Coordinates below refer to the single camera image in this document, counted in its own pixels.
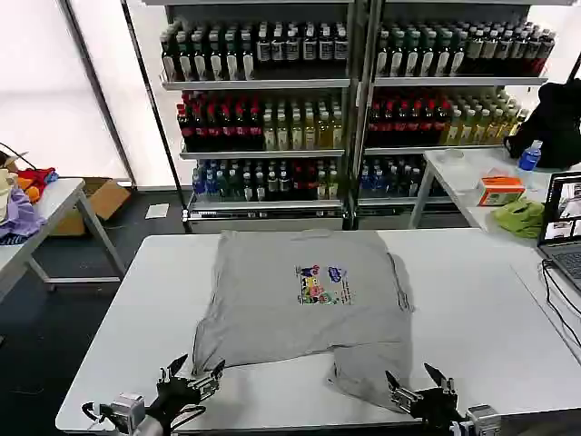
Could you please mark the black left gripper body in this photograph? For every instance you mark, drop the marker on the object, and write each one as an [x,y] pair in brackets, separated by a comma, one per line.
[174,396]

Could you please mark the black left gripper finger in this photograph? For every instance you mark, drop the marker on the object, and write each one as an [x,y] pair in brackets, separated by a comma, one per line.
[209,383]
[167,373]

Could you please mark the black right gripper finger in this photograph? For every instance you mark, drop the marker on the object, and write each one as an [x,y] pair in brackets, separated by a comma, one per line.
[404,396]
[447,386]

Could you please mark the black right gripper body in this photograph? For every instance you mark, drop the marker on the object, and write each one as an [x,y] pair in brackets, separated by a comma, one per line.
[438,406]

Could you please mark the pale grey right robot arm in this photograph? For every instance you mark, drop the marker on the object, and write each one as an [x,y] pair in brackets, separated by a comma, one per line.
[483,420]

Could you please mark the white work table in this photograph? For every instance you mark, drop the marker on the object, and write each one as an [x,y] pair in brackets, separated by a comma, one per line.
[463,327]

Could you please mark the grey printed t-shirt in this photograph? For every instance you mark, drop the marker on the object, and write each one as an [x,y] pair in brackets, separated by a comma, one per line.
[295,327]

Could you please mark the white paper sheet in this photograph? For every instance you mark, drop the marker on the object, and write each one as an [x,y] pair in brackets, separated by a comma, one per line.
[157,211]

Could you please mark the green cloth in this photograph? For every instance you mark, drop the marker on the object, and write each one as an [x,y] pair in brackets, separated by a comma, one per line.
[519,218]

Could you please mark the brown cardboard box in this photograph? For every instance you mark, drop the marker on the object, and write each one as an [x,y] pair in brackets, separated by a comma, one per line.
[102,195]

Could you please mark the orange tissue box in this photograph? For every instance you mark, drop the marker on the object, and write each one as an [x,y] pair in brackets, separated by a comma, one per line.
[501,191]

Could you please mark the white table with grey legs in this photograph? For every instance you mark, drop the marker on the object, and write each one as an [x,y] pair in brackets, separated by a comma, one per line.
[454,181]

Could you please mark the open laptop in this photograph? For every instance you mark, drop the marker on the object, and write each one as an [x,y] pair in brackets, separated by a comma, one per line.
[565,218]

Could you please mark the grey side table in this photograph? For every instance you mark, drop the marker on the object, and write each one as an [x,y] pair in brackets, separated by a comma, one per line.
[54,200]

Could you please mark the purple cloth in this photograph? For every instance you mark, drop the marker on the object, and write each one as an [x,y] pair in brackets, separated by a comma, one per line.
[22,213]

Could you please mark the white round bowl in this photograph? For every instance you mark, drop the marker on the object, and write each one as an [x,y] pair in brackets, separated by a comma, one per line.
[454,154]

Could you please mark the red and orange cloth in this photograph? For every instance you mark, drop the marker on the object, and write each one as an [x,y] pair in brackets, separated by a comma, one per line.
[38,179]

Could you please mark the blue plastic bottle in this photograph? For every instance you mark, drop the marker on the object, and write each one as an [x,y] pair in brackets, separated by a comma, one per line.
[530,159]

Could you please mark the beige cloth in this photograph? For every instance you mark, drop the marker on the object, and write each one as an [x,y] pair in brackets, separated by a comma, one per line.
[6,191]

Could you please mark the dark slanted metal pole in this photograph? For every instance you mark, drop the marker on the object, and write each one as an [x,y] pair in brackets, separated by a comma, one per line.
[156,113]

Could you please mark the bottle shelf with green-capped bottles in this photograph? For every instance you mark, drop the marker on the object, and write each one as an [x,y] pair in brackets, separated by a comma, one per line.
[258,122]

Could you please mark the bottle shelf with dark-capped bottles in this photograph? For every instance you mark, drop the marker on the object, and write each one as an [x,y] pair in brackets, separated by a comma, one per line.
[436,113]

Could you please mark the black backpack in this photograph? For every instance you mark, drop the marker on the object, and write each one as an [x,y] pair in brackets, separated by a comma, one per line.
[556,122]

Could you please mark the grey slanted metal pole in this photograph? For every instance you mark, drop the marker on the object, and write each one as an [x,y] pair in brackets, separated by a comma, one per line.
[97,91]

